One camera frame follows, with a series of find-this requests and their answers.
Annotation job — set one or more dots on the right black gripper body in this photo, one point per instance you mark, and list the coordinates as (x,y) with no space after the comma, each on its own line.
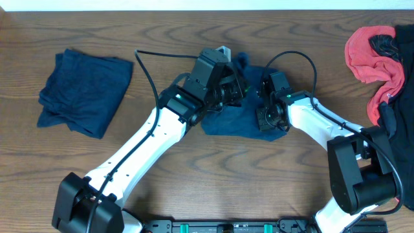
(266,121)

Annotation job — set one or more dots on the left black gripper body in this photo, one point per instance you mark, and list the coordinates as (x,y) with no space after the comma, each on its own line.
(228,94)

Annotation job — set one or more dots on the navy blue shorts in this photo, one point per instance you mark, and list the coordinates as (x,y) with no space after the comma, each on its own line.
(242,121)

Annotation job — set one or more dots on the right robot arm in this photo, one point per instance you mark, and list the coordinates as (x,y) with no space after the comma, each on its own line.
(361,170)

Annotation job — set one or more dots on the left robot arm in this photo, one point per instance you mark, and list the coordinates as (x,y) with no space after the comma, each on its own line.
(95,203)

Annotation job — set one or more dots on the red cloth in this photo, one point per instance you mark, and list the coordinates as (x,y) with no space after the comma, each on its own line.
(368,66)

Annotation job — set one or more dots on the black garment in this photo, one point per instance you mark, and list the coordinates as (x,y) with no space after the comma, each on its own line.
(397,115)

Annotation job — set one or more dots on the folded navy blue garment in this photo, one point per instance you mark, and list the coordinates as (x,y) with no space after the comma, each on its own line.
(84,92)

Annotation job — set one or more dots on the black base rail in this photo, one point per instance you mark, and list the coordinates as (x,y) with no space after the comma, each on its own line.
(226,226)

